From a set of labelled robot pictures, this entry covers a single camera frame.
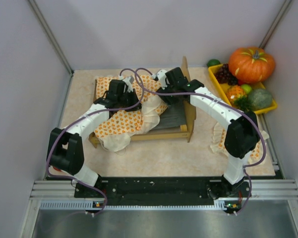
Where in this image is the wooden pet bed frame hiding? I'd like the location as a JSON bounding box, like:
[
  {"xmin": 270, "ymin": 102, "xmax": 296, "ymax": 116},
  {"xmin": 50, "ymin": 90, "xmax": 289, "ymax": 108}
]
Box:
[{"xmin": 88, "ymin": 56, "xmax": 197, "ymax": 149}]

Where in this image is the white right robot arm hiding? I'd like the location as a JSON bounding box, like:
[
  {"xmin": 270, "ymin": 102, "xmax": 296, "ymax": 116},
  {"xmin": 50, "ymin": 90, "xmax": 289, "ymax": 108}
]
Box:
[{"xmin": 153, "ymin": 67, "xmax": 262, "ymax": 196}]

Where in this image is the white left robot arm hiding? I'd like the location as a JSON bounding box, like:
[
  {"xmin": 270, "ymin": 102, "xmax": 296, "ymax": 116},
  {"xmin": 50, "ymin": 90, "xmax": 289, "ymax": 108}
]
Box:
[{"xmin": 47, "ymin": 76, "xmax": 141, "ymax": 189}]

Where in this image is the grey bed base fabric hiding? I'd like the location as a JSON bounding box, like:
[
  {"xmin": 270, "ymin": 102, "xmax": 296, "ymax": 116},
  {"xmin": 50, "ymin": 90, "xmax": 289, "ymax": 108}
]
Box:
[{"xmin": 153, "ymin": 102, "xmax": 186, "ymax": 130}]

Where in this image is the dark green lime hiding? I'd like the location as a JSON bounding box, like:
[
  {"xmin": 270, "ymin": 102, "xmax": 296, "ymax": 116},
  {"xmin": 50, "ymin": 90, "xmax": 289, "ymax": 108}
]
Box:
[{"xmin": 207, "ymin": 59, "xmax": 221, "ymax": 67}]

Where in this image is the dark purple grape bunch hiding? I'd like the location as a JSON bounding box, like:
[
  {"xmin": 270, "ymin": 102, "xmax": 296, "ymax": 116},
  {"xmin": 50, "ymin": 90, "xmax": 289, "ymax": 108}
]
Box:
[{"xmin": 215, "ymin": 63, "xmax": 238, "ymax": 86}]

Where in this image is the yellow plastic tray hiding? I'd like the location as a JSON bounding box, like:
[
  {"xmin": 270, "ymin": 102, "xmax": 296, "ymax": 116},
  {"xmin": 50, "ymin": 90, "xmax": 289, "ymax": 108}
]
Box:
[{"xmin": 208, "ymin": 64, "xmax": 278, "ymax": 115}]

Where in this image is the red tomato under pumpkin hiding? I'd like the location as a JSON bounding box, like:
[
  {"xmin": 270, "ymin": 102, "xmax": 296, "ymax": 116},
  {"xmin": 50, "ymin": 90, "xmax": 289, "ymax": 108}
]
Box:
[{"xmin": 238, "ymin": 80, "xmax": 245, "ymax": 86}]

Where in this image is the orange pineapple toy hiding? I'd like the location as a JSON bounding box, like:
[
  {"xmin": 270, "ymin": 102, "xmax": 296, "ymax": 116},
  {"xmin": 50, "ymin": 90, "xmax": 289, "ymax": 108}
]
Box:
[{"xmin": 226, "ymin": 85, "xmax": 254, "ymax": 112}]

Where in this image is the duck print pillow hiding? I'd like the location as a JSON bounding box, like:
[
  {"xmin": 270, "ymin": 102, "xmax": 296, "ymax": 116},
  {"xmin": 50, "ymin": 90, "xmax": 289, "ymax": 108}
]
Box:
[{"xmin": 210, "ymin": 123, "xmax": 271, "ymax": 166}]

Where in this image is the orange pumpkin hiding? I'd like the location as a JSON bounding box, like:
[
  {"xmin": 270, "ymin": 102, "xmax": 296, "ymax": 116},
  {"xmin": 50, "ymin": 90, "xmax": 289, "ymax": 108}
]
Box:
[{"xmin": 228, "ymin": 47, "xmax": 276, "ymax": 84}]

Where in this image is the green melon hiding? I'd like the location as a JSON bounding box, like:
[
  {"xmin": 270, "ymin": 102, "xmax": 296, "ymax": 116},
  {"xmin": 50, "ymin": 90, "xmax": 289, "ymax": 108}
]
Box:
[{"xmin": 247, "ymin": 88, "xmax": 273, "ymax": 111}]

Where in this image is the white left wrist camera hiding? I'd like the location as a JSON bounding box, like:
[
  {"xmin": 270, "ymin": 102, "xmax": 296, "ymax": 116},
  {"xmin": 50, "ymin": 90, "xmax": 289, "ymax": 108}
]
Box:
[{"xmin": 119, "ymin": 75, "xmax": 134, "ymax": 93}]

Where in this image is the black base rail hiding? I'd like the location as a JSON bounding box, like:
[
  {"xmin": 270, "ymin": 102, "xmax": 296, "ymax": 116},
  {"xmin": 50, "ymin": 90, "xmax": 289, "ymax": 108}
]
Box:
[{"xmin": 74, "ymin": 177, "xmax": 250, "ymax": 206}]

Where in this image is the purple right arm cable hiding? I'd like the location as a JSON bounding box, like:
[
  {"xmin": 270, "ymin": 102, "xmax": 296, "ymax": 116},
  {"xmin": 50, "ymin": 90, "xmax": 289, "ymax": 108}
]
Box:
[{"xmin": 134, "ymin": 67, "xmax": 267, "ymax": 216}]

